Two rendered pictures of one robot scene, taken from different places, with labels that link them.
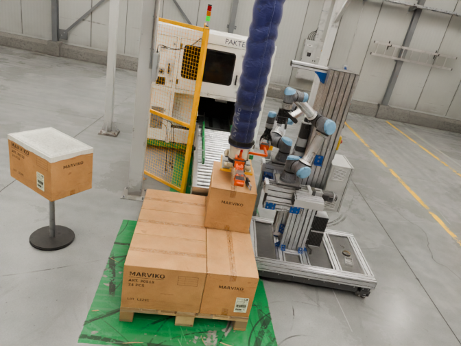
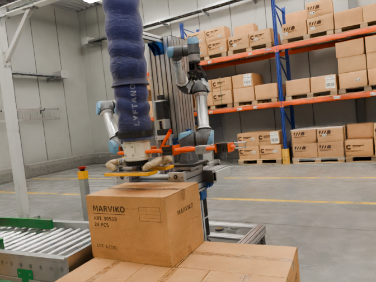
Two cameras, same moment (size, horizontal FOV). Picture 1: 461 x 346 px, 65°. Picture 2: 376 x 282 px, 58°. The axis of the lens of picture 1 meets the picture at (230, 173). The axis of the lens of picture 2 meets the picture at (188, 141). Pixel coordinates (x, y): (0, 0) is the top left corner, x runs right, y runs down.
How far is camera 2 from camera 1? 2.43 m
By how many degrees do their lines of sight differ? 58
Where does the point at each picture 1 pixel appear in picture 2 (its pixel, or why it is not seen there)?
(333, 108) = not seen: hidden behind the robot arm
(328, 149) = (191, 120)
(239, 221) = (195, 230)
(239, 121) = (137, 102)
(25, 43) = not seen: outside the picture
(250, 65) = (131, 23)
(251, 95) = (142, 62)
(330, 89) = not seen: hidden behind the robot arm
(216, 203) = (174, 219)
